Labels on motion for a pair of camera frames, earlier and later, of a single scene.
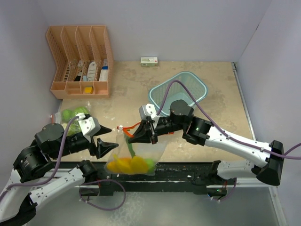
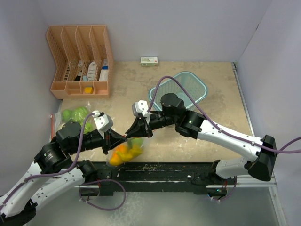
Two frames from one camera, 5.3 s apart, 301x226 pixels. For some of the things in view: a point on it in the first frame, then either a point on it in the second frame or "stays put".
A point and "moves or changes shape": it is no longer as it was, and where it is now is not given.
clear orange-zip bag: [152, 151] moves or changes shape
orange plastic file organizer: [84, 61] stays put
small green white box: [150, 61] stays put
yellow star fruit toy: [138, 165] → [135, 151]
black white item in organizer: [80, 65] stays put
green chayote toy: [151, 165] moves or changes shape
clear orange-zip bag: [63, 117] stays put
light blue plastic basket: [196, 87] stays put
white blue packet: [104, 74] stays put
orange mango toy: [125, 163] → [115, 160]
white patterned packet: [92, 71] stays put
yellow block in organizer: [88, 90] stays put
